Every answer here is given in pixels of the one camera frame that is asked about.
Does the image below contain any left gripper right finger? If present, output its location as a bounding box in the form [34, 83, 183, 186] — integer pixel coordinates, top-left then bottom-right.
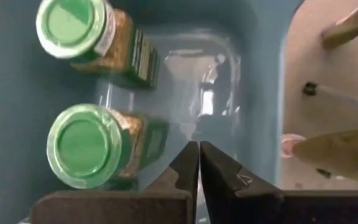
[200, 141, 358, 224]

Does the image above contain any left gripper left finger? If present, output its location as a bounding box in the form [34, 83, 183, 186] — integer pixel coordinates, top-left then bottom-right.
[30, 141, 200, 224]

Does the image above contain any green lid herb jar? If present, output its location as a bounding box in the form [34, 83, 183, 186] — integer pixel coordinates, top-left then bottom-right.
[35, 0, 161, 91]
[46, 103, 170, 190]

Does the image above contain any tan wooden strut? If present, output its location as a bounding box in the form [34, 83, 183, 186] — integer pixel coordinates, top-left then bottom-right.
[320, 0, 358, 50]
[292, 124, 358, 187]

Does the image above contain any small clear plastic container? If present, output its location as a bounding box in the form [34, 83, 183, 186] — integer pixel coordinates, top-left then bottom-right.
[96, 29, 242, 187]

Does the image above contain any blue-grey plastic bin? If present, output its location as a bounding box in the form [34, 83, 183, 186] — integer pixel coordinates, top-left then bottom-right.
[0, 0, 304, 224]

